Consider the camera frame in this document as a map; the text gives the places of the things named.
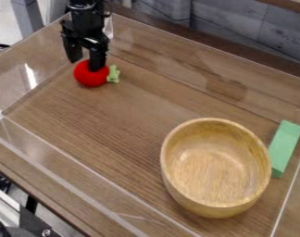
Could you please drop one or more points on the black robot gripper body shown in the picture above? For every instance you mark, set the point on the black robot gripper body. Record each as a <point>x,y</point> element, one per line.
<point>84,28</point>

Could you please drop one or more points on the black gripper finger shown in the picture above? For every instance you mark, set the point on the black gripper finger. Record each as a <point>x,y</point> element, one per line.
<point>73,48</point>
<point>98,57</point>

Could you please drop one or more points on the red plush tomato fruit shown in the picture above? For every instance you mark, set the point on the red plush tomato fruit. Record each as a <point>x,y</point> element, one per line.
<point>96,78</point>

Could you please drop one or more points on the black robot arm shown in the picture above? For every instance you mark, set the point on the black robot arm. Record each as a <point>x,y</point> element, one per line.
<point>108,5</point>

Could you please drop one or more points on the grey table leg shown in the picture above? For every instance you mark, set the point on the grey table leg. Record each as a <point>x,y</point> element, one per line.
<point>29,16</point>

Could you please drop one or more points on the wooden bowl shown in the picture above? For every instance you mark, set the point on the wooden bowl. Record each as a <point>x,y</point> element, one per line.
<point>215,166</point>

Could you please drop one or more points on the green rectangular block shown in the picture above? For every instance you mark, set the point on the green rectangular block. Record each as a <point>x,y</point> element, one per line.
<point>281,147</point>

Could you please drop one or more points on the clear acrylic tray enclosure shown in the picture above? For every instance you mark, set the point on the clear acrylic tray enclosure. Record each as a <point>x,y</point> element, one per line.
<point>81,147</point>

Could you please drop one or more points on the black metal clamp bracket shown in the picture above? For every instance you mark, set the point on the black metal clamp bracket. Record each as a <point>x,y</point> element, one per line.
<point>35,225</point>

